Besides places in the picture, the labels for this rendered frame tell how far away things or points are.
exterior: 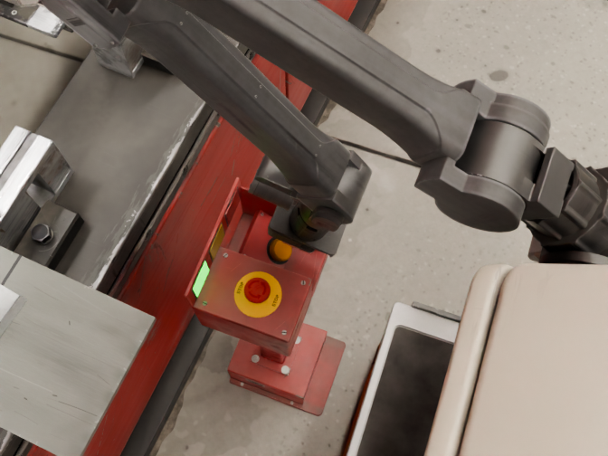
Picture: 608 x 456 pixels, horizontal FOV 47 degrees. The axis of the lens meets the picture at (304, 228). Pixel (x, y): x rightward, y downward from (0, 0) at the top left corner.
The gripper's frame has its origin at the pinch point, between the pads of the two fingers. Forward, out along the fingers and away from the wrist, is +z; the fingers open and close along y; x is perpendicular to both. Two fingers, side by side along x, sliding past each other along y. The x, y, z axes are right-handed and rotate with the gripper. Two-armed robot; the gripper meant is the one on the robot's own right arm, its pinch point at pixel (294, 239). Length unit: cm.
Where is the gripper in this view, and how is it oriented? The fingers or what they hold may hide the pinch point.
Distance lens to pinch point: 106.0
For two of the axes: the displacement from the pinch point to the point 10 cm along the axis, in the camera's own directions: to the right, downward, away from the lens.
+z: -2.4, 2.8, 9.3
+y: -9.1, -4.0, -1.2
